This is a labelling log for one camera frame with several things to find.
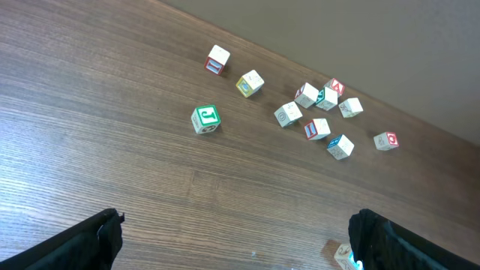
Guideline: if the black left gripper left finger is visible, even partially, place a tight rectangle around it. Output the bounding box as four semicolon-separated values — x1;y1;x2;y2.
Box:
1;208;125;270

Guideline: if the red A block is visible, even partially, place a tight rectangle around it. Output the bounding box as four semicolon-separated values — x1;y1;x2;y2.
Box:
324;78;345;97

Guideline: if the green edged Z block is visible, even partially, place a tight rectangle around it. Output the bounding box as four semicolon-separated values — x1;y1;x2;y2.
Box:
274;101;303;128

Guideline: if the blue edged Y block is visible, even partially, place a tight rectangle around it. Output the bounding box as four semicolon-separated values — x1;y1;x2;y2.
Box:
327;134;355;160

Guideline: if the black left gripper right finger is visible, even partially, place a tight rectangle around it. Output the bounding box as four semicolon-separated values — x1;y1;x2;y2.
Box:
348;208;479;270

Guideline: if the white block red side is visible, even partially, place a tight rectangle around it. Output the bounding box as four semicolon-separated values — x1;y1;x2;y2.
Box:
294;82;320;109

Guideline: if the blue number 2 block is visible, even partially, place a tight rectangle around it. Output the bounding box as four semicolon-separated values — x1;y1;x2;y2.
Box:
334;244;364;270

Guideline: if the red letter block far left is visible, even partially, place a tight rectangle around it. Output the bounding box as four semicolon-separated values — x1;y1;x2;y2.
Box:
204;44;230;75

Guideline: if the green J soccer ball block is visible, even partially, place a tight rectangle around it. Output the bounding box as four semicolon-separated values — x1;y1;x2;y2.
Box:
190;104;221;134

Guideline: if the white block green side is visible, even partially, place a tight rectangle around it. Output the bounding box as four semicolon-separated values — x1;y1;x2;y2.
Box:
315;87;338;111

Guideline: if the red O block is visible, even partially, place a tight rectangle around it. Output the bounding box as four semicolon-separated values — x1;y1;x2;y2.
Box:
373;131;400;151

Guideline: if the yellow S block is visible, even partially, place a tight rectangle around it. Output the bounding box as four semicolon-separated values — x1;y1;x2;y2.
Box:
338;97;363;118

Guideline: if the red edged I block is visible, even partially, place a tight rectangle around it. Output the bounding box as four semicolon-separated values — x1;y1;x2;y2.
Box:
304;118;331;140

